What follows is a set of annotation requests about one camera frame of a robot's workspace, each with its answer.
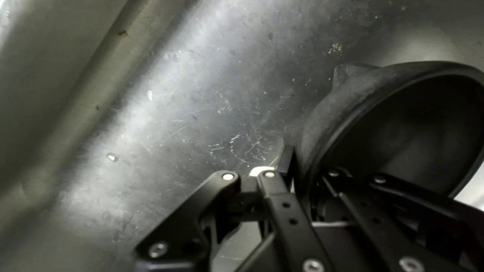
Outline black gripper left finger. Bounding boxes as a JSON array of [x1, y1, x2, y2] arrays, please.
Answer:
[[132, 145, 336, 272]]

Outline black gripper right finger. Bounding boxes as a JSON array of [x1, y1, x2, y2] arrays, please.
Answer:
[[317, 168, 484, 272]]

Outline black bowl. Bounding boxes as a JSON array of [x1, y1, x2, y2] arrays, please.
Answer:
[[294, 61, 484, 204]]

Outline stainless steel double sink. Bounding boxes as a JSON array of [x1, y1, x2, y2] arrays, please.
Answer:
[[0, 0, 484, 272]]

